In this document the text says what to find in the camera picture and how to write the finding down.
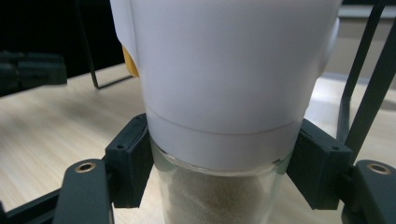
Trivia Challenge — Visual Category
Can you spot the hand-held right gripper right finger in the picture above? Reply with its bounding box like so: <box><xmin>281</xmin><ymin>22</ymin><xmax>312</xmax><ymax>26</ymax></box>
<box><xmin>285</xmin><ymin>118</ymin><xmax>355</xmax><ymax>211</ymax></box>

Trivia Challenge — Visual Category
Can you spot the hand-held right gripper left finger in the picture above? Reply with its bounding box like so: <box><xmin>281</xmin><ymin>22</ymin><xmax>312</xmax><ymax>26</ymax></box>
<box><xmin>104</xmin><ymin>113</ymin><xmax>155</xmax><ymax>210</ymax></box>

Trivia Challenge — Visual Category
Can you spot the white-lidded glass seasoning jar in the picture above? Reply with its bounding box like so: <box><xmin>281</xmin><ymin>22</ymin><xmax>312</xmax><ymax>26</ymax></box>
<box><xmin>108</xmin><ymin>0</ymin><xmax>344</xmax><ymax>224</ymax></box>

